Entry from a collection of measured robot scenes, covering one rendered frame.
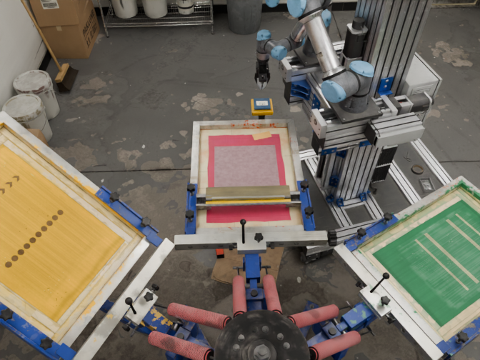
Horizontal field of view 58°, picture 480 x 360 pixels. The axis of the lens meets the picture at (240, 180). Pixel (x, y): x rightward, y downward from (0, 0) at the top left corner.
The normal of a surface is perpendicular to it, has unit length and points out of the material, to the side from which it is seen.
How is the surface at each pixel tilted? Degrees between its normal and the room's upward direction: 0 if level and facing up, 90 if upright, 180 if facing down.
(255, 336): 0
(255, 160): 0
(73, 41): 90
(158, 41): 0
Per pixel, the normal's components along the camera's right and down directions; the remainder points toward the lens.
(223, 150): 0.00, -0.65
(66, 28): 0.01, 0.74
